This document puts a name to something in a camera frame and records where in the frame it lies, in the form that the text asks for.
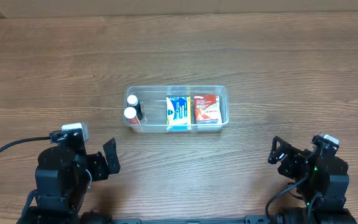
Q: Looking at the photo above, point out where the orange tube white cap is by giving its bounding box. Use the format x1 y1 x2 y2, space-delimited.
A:
124 106 140 124

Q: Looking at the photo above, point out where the dark bottle white cap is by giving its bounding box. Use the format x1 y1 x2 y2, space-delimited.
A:
127 95 144 120

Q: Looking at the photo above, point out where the blue VapoDrops box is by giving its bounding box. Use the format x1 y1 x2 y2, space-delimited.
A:
166 96 191 126

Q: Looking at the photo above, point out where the red medicine box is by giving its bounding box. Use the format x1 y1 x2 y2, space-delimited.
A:
194 94 218 124

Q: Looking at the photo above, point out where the white medicine box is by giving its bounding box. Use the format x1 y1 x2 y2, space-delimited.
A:
216 95 222 124

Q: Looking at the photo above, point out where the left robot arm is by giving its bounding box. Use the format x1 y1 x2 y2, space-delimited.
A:
17 129 121 224

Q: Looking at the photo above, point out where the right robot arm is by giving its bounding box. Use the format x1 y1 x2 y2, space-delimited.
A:
265 134 356 224

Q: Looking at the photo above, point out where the clear plastic container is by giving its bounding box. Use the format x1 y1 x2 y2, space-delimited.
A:
123 85 229 133

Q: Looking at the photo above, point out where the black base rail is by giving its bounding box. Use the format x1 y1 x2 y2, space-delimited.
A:
79 212 271 224

